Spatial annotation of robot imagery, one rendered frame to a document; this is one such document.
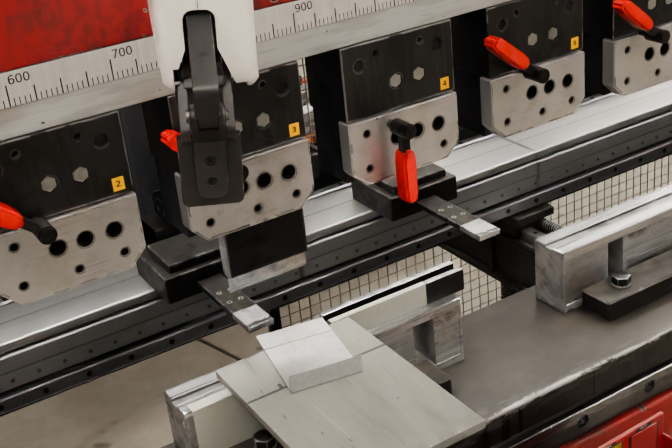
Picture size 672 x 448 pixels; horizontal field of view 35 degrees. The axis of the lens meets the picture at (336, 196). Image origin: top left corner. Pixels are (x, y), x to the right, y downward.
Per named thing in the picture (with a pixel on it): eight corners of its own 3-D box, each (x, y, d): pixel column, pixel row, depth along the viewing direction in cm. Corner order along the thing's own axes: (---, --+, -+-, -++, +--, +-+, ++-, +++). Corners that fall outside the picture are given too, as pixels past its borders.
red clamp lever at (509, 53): (501, 35, 118) (552, 72, 124) (478, 29, 121) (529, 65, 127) (494, 49, 118) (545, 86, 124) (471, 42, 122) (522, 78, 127)
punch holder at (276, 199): (193, 246, 110) (167, 97, 104) (162, 220, 117) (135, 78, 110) (316, 203, 117) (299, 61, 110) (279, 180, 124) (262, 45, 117)
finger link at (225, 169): (241, 106, 50) (249, 227, 53) (236, 79, 52) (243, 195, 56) (172, 112, 49) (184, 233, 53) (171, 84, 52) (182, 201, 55)
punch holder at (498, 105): (493, 142, 128) (488, 9, 121) (450, 124, 135) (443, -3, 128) (585, 110, 135) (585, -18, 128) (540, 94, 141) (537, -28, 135)
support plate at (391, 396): (336, 502, 100) (335, 494, 99) (216, 378, 121) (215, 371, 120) (486, 427, 108) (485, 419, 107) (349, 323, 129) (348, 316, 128)
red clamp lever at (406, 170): (409, 207, 119) (403, 126, 115) (389, 196, 122) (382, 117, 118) (422, 202, 120) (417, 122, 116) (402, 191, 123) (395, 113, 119)
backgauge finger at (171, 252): (219, 354, 126) (212, 319, 124) (137, 274, 147) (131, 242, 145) (305, 320, 131) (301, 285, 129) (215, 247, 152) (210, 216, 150)
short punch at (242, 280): (234, 296, 119) (222, 221, 115) (226, 289, 121) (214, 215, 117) (310, 267, 124) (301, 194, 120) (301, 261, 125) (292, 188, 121)
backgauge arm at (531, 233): (589, 335, 166) (590, 257, 160) (367, 206, 217) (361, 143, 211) (626, 317, 169) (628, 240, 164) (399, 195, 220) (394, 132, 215)
